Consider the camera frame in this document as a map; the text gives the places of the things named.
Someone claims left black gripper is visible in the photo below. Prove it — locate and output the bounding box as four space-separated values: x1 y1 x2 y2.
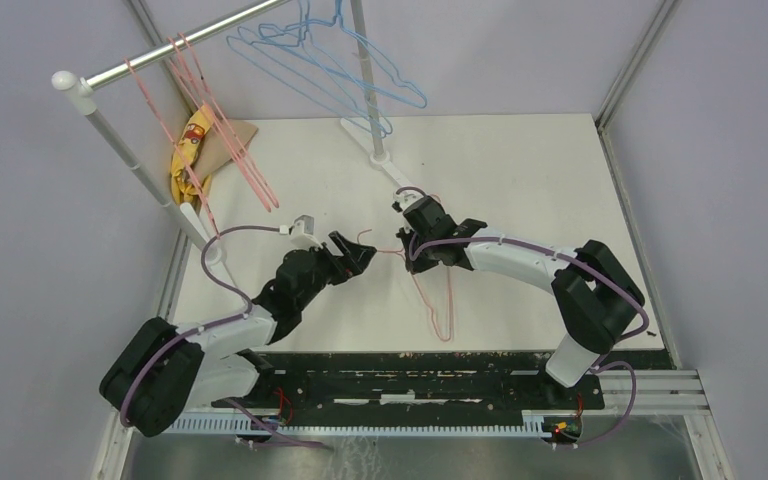
296 230 375 310

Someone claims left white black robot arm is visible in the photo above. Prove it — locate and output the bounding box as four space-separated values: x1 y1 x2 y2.
99 231 378 437

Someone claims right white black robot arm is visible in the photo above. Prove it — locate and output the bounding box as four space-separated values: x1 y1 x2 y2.
392 187 649 408

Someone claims beige cloth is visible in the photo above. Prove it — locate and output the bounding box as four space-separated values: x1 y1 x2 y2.
192 119 259 181

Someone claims yellow patterned cloth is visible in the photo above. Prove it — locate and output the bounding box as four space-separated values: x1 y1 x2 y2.
169 105 214 205

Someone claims silver horizontal rack rod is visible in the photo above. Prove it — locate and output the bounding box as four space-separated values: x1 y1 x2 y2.
84 0 289 91

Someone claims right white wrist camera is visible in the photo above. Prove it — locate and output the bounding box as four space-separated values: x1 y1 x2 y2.
392 186 427 213

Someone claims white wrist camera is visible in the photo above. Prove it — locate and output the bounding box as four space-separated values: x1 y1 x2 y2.
279 214 321 250
392 186 427 213

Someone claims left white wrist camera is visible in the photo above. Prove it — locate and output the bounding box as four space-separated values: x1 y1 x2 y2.
279 214 321 250

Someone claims rear white rack post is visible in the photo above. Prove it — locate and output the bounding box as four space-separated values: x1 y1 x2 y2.
349 0 388 166

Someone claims white rack post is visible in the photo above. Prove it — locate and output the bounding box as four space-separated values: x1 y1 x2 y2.
51 70 225 266
349 0 388 166

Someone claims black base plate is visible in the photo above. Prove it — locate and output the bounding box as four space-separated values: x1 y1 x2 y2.
237 351 605 427

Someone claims white toothed cable duct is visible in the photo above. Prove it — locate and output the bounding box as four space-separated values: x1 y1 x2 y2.
163 412 551 439

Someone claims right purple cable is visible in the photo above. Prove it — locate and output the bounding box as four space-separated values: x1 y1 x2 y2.
394 186 652 449

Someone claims left white rack post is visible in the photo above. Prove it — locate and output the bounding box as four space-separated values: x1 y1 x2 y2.
51 70 225 266

